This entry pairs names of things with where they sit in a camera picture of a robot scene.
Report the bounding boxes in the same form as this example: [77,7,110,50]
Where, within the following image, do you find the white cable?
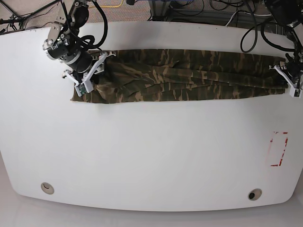
[224,9,272,27]

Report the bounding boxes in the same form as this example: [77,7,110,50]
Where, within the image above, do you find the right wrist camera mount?
[62,51,116,97]

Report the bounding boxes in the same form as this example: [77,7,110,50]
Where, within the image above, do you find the camouflage T-shirt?
[72,49,288,104]

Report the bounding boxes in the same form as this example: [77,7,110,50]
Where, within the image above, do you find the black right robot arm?
[43,0,108,73]

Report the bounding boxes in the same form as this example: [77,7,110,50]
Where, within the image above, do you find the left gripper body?
[286,60,303,83]

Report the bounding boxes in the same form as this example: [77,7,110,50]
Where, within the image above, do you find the table cable grommet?
[41,183,54,195]
[248,189,262,201]

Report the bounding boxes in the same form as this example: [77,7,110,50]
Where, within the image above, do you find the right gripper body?
[68,53,93,73]

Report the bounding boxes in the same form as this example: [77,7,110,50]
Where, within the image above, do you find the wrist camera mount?
[269,61,303,98]
[62,51,116,97]

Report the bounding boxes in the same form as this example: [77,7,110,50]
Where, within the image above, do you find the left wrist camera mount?
[269,61,303,98]

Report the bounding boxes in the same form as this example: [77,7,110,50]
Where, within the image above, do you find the left table cable grommet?
[41,183,54,195]

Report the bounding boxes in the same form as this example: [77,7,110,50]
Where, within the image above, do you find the right table cable grommet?
[248,189,262,201]

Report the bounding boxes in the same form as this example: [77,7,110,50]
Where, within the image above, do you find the aluminium frame post base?
[148,0,172,21]

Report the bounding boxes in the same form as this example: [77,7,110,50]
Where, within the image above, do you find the red tape rectangle marking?
[268,131,288,167]

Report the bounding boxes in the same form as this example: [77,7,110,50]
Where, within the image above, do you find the black tripod legs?
[0,0,60,34]

